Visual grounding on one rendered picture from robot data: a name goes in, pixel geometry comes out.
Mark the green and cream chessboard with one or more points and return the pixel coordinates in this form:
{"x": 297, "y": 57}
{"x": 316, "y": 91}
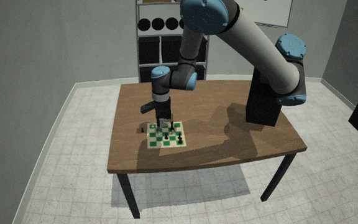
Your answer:
{"x": 159, "y": 142}

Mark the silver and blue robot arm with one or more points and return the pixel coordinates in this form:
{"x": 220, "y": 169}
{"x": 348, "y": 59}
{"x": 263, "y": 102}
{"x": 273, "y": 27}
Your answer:
{"x": 225, "y": 19}

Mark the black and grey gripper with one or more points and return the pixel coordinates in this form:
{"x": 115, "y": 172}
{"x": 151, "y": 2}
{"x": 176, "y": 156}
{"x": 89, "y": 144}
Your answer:
{"x": 163, "y": 113}

